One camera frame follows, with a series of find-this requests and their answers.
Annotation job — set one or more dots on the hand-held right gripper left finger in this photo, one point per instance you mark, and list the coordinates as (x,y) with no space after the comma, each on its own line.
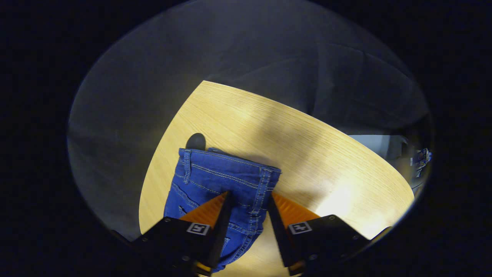
(221,234)

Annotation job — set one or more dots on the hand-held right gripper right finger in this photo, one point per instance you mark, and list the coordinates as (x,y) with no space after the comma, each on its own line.
(278,238)

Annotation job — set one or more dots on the blue denim jeans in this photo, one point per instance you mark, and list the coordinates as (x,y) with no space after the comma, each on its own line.
(219,173)

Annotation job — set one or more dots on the blue white patterned item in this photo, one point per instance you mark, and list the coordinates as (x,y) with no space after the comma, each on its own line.
(423,157)

